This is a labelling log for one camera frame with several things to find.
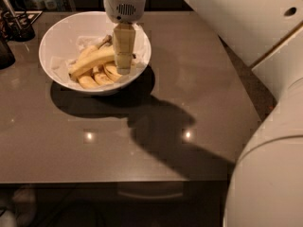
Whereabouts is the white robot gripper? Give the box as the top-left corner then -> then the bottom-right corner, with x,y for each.
103,0 -> 146,75

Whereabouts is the large yellow banana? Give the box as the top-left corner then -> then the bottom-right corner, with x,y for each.
68,46 -> 115,78

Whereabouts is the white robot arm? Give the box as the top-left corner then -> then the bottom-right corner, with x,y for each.
117,0 -> 303,227

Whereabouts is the banana bunch in bowl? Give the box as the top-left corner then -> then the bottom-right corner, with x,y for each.
77,35 -> 121,89

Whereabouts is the white ceramic bowl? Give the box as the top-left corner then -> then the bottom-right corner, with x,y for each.
38,10 -> 152,96

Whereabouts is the white paper liner in bowl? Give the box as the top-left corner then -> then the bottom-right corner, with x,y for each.
50,26 -> 152,94

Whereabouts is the dark round container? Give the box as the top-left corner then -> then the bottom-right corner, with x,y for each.
0,37 -> 15,69

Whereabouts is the black wire utensil holder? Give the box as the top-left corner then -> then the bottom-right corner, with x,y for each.
1,0 -> 35,42

